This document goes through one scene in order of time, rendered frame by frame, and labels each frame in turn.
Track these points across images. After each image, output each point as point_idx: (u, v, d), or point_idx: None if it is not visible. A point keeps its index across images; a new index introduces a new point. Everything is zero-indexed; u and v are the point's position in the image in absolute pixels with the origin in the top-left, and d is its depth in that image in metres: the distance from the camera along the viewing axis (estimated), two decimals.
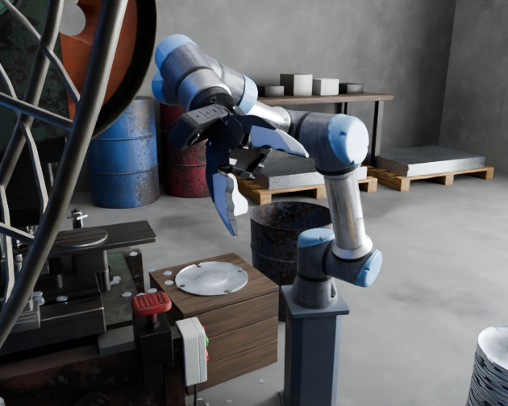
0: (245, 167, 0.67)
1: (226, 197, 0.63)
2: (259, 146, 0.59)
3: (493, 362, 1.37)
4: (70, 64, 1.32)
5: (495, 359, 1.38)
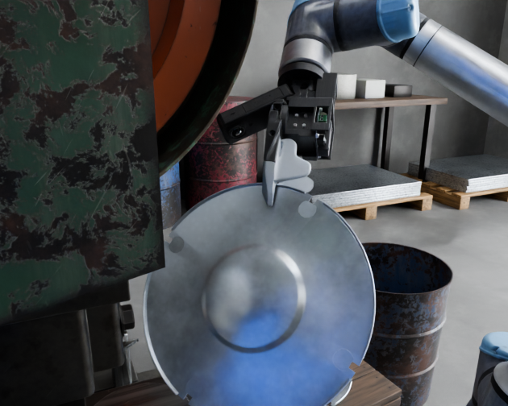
0: (308, 151, 0.63)
1: None
2: None
3: (305, 192, 0.57)
4: None
5: (304, 207, 0.57)
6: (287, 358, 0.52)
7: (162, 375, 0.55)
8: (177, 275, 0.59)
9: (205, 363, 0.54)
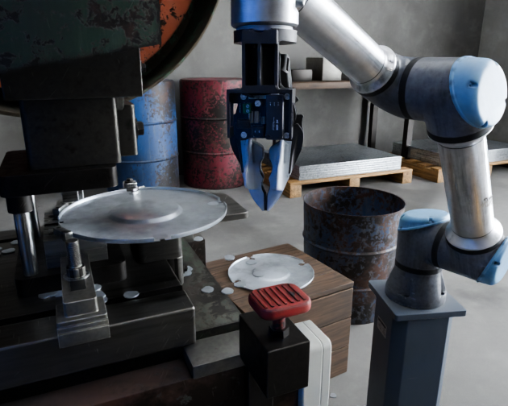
0: None
1: (272, 167, 0.57)
2: (263, 155, 0.57)
3: (219, 199, 0.88)
4: None
5: (212, 202, 0.86)
6: (131, 228, 0.73)
7: (61, 211, 0.79)
8: (120, 198, 0.89)
9: (88, 217, 0.78)
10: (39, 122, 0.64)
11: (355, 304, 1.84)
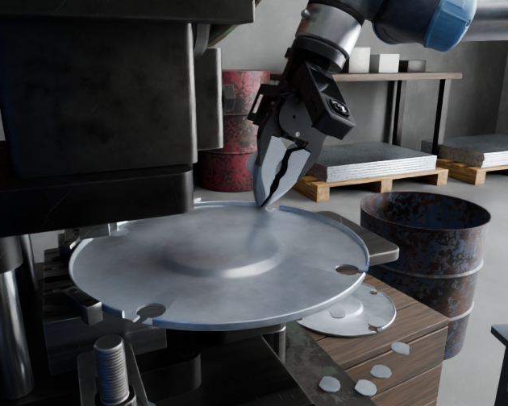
0: None
1: (274, 168, 0.57)
2: (289, 160, 0.58)
3: None
4: None
5: (116, 234, 0.50)
6: (278, 229, 0.52)
7: (351, 285, 0.38)
8: (202, 301, 0.36)
9: (313, 266, 0.42)
10: (35, 72, 0.29)
11: None
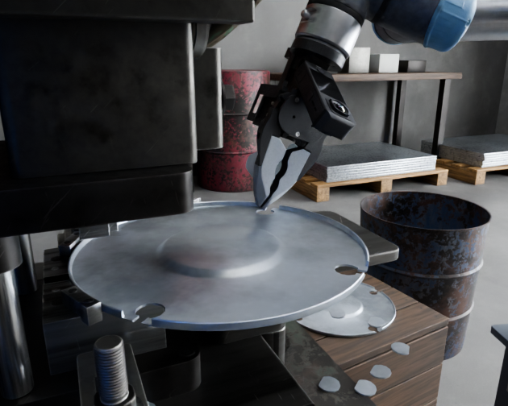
0: None
1: (274, 168, 0.57)
2: (288, 160, 0.58)
3: (151, 322, 0.33)
4: None
5: None
6: (175, 228, 0.52)
7: (298, 209, 0.57)
8: (326, 252, 0.45)
9: (260, 220, 0.55)
10: (35, 72, 0.29)
11: None
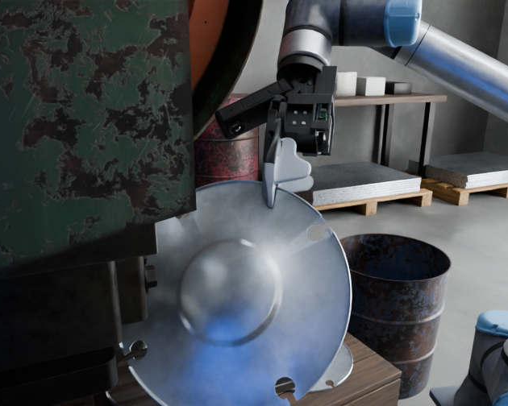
0: (307, 147, 0.62)
1: None
2: None
3: (303, 395, 0.48)
4: None
5: None
6: (163, 300, 0.56)
7: (202, 187, 0.60)
8: (284, 225, 0.56)
9: (195, 226, 0.59)
10: None
11: None
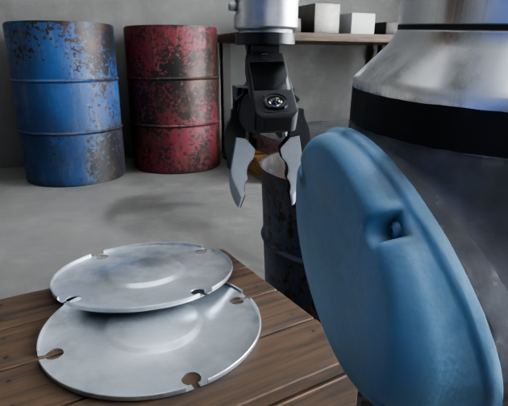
0: None
1: (246, 168, 0.57)
2: (282, 157, 0.56)
3: (67, 304, 0.64)
4: None
5: None
6: (135, 257, 0.83)
7: (220, 251, 0.83)
8: (201, 280, 0.72)
9: (190, 256, 0.82)
10: None
11: None
